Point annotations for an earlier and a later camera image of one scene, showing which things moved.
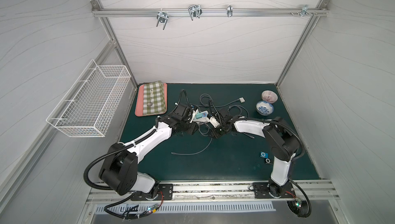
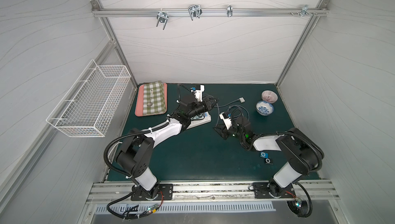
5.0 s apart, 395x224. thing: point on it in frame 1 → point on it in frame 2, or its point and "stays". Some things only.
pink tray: (139, 106) stays
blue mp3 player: (264, 154) stays
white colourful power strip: (204, 117) stays
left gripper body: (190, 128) → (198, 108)
